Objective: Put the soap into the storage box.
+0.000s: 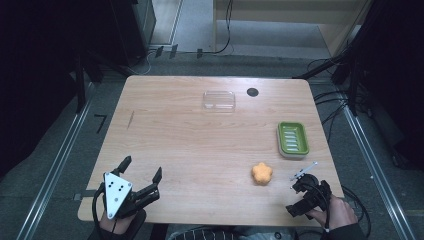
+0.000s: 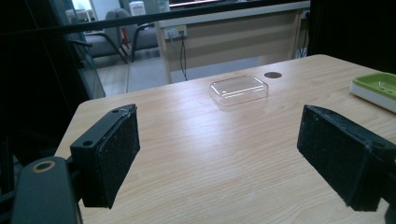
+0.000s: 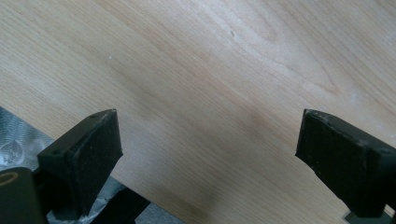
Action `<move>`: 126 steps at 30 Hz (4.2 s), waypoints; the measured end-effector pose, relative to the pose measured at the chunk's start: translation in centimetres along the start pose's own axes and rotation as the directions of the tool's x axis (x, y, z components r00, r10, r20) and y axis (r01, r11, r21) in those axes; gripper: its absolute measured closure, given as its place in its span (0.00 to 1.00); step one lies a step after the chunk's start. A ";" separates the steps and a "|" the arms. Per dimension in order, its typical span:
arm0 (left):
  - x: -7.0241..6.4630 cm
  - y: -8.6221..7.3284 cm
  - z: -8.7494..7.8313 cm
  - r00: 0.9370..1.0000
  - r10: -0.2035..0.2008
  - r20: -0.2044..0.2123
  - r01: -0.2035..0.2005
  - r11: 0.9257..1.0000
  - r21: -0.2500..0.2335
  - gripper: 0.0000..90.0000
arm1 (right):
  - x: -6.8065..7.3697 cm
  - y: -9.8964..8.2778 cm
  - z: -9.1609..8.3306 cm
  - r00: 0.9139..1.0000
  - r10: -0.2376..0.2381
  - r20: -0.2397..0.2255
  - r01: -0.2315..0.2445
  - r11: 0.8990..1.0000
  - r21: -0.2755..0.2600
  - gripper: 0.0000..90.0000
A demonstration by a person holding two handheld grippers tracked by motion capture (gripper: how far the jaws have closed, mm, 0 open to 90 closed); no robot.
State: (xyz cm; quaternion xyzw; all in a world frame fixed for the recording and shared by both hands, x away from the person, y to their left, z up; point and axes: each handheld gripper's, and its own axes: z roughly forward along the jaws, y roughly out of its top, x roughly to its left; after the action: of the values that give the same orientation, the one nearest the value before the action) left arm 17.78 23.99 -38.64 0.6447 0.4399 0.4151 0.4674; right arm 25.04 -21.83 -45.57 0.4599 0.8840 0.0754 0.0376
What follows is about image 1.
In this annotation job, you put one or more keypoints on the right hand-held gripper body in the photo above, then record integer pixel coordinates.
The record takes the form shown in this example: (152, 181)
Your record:
(311, 191)

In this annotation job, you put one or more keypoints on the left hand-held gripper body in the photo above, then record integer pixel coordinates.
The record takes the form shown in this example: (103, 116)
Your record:
(116, 193)

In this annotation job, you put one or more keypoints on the orange flower-shaped soap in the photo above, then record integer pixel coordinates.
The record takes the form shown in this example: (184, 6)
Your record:
(262, 173)

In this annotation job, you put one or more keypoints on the green soap dish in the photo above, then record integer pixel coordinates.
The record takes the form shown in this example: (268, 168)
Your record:
(293, 138)

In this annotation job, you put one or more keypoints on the person's left hand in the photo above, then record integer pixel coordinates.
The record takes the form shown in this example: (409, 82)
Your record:
(115, 225)

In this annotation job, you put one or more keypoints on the person's right hand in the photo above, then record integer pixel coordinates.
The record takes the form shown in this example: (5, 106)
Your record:
(336, 213)

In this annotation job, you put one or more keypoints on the person's striped clothing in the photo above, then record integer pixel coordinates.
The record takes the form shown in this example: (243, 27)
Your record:
(200, 234)

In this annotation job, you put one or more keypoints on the black stand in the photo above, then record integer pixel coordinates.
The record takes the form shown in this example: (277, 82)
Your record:
(346, 66)
(80, 80)

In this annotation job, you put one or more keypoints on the clear plastic container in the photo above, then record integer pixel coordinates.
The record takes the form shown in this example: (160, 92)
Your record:
(219, 101)

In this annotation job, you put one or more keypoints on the black round table grommet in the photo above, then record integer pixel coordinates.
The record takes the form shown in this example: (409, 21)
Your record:
(252, 92)

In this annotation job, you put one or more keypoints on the dark cabinet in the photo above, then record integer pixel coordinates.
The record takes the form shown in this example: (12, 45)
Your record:
(135, 30)

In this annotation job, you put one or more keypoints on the beige wooden furniture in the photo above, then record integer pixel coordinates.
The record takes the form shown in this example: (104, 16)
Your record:
(283, 10)

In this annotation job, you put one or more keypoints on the metal floor rail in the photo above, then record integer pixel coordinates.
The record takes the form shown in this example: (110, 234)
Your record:
(376, 170)
(56, 166)

